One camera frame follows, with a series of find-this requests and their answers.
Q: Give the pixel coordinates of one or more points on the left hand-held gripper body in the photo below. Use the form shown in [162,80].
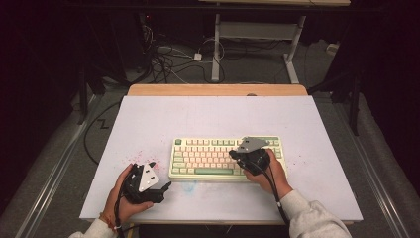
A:
[137,193]

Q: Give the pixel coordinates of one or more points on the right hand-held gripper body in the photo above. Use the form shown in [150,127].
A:
[252,143]

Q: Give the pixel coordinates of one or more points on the cream and green keyboard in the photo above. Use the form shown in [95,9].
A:
[204,155]

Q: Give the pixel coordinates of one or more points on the person's left hand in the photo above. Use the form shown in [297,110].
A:
[127,208]

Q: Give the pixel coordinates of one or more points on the person's right hand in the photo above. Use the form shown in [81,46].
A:
[280,178]

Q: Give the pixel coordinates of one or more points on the white board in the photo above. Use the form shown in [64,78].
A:
[214,115]

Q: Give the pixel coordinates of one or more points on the black metal stand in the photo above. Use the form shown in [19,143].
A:
[82,99]
[354,105]

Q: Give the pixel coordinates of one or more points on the white power adapter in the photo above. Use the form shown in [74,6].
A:
[197,57]

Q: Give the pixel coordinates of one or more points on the white power strip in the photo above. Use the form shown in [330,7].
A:
[332,48]

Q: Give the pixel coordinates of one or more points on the aluminium floor rail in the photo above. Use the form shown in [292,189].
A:
[56,172]
[373,172]

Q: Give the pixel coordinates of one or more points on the white metal desk frame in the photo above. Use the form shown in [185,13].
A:
[254,30]

